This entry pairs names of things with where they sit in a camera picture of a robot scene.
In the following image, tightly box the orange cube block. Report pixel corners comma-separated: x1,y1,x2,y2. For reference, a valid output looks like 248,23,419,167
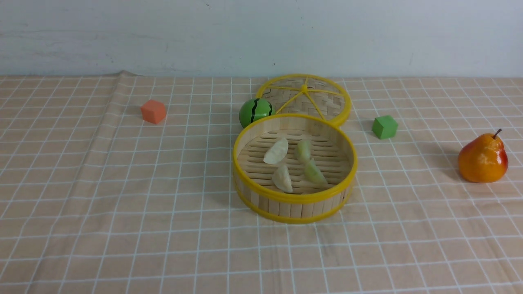
140,99,167,125

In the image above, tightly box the green striped watermelon ball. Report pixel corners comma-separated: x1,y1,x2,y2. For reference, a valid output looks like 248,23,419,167
239,98,275,128

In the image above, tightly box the orange yellow toy pear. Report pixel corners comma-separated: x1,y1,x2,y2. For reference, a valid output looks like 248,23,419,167
458,129,509,183

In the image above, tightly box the yellow rimmed bamboo steamer tray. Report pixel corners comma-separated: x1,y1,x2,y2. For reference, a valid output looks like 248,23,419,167
232,114,358,224

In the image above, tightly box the pale green dumpling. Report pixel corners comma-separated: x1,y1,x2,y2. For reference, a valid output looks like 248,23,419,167
303,159,328,185
295,139,312,164

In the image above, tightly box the white dumpling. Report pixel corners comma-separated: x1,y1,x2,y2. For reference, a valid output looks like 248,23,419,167
272,164,293,193
264,138,289,165

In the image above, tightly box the green cube block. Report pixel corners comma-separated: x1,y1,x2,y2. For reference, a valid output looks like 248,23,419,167
372,115,398,140

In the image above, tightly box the yellow rimmed woven steamer lid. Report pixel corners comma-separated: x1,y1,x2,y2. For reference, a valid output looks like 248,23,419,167
255,74,352,127

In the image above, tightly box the beige checkered tablecloth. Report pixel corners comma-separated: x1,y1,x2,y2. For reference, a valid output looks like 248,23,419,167
0,73,523,294

